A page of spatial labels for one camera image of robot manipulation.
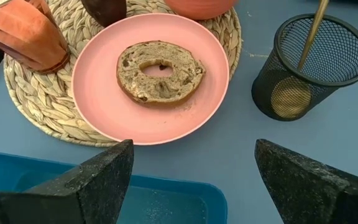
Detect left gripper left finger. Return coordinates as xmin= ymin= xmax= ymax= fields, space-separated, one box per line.
xmin=0 ymin=139 xmax=135 ymax=224

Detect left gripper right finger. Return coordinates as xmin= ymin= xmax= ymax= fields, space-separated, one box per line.
xmin=254 ymin=138 xmax=358 ymax=224

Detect pink plate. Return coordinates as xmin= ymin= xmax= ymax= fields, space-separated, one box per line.
xmin=71 ymin=12 xmax=231 ymax=146

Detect bagel half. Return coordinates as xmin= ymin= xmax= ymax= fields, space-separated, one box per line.
xmin=116 ymin=40 xmax=207 ymax=105

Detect red bowl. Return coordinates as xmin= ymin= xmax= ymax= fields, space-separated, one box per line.
xmin=163 ymin=0 xmax=239 ymax=21

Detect blue plastic bin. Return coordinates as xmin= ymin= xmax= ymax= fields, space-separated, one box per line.
xmin=0 ymin=150 xmax=229 ymax=224

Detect round woven placemat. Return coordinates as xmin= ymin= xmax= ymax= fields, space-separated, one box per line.
xmin=3 ymin=0 xmax=244 ymax=147

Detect black mesh cup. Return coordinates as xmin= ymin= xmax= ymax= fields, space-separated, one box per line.
xmin=251 ymin=13 xmax=358 ymax=122

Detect wooden spoon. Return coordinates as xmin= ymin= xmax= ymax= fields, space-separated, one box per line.
xmin=270 ymin=0 xmax=331 ymax=119

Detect copper faceted cup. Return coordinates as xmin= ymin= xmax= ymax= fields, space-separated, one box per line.
xmin=0 ymin=0 xmax=71 ymax=75

